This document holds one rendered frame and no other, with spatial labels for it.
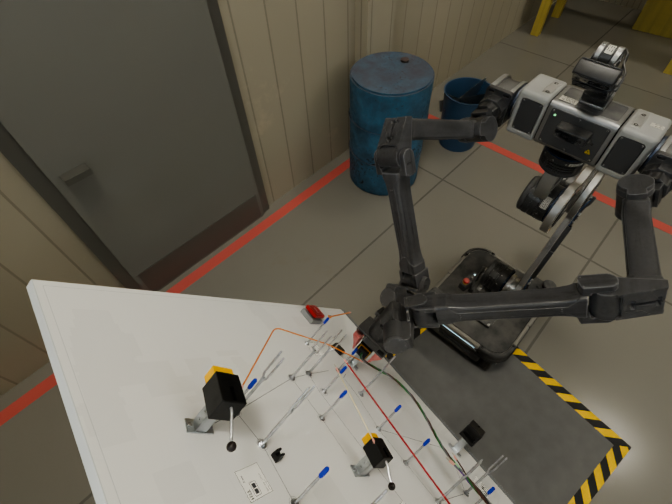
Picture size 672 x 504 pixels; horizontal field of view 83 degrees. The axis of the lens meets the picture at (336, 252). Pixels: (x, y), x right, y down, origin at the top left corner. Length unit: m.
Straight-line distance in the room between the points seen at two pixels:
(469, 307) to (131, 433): 0.69
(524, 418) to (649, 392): 0.73
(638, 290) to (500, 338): 1.39
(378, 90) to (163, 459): 2.31
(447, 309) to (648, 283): 0.39
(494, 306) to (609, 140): 0.66
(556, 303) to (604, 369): 1.82
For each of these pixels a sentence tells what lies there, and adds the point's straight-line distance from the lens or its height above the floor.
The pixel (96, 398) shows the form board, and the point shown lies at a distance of 0.64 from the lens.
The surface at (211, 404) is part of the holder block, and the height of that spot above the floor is 1.62.
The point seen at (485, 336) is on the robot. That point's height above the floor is 0.24.
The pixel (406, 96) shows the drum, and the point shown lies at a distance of 2.58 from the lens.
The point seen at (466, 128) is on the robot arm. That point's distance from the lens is 1.26.
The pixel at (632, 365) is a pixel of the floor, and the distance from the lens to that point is 2.83.
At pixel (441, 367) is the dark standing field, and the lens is 2.38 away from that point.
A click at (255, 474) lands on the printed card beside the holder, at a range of 0.69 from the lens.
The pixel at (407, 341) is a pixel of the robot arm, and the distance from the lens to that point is 0.91.
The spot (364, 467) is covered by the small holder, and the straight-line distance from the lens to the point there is 0.85.
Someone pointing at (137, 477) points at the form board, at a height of 1.65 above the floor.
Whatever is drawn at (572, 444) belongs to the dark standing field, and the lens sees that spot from 2.49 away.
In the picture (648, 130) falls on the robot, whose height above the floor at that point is 1.53.
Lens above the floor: 2.19
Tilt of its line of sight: 53 degrees down
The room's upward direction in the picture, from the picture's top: 3 degrees counter-clockwise
